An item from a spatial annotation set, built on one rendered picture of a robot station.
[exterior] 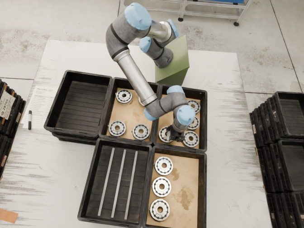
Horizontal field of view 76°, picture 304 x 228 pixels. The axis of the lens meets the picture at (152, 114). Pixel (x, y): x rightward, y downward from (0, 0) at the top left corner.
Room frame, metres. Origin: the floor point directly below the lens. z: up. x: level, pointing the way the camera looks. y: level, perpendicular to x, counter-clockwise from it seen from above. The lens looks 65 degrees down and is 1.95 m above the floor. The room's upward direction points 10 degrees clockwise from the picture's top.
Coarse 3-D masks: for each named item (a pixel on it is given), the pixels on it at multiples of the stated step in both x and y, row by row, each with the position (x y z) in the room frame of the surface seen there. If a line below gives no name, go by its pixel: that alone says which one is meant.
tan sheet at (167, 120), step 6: (162, 96) 0.66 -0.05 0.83; (168, 114) 0.54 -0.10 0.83; (198, 114) 0.57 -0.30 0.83; (162, 120) 0.49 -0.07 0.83; (168, 120) 0.50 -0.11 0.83; (162, 126) 0.45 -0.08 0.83; (198, 132) 0.45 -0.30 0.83; (174, 144) 0.35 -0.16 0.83; (180, 144) 0.35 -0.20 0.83; (198, 144) 0.37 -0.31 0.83
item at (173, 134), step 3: (171, 126) 0.39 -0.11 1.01; (171, 129) 0.37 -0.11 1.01; (171, 132) 0.35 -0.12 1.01; (174, 132) 0.35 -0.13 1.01; (177, 132) 0.34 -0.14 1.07; (183, 132) 0.34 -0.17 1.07; (171, 135) 0.34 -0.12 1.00; (174, 135) 0.33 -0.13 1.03; (177, 135) 0.32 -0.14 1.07; (180, 135) 0.32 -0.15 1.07; (183, 135) 0.35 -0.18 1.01; (171, 138) 0.32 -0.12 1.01; (174, 138) 0.32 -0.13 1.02; (177, 138) 0.32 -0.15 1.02; (180, 138) 0.33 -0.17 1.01; (183, 138) 0.33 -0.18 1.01; (177, 141) 0.32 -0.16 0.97
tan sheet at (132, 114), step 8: (120, 88) 0.67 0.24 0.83; (136, 96) 0.63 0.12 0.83; (120, 104) 0.55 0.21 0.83; (128, 104) 0.56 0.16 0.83; (136, 104) 0.57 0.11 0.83; (112, 112) 0.48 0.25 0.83; (120, 112) 0.49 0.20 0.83; (128, 112) 0.50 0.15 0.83; (136, 112) 0.51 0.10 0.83; (112, 120) 0.43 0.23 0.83; (120, 120) 0.44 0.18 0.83; (128, 120) 0.45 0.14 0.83; (136, 120) 0.46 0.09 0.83; (144, 120) 0.47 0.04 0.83; (128, 128) 0.40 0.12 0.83; (128, 136) 0.35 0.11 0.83
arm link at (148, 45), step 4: (140, 40) 0.96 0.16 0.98; (144, 40) 0.94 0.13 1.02; (148, 40) 0.92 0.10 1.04; (152, 40) 0.93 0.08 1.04; (156, 40) 0.92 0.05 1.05; (140, 44) 0.93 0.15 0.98; (144, 44) 0.91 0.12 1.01; (148, 44) 0.90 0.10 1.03; (152, 44) 0.91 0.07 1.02; (156, 44) 0.91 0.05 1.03; (140, 48) 0.90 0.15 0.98; (144, 48) 0.88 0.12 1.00; (148, 48) 0.89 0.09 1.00; (152, 48) 0.90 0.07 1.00; (156, 48) 0.90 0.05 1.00; (160, 48) 0.92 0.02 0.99; (144, 52) 0.89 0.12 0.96; (148, 52) 0.89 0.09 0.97; (152, 52) 0.89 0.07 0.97; (156, 52) 0.90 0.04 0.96; (160, 52) 0.92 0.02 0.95; (148, 56) 0.90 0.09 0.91; (152, 56) 0.89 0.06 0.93; (156, 56) 0.90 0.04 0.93
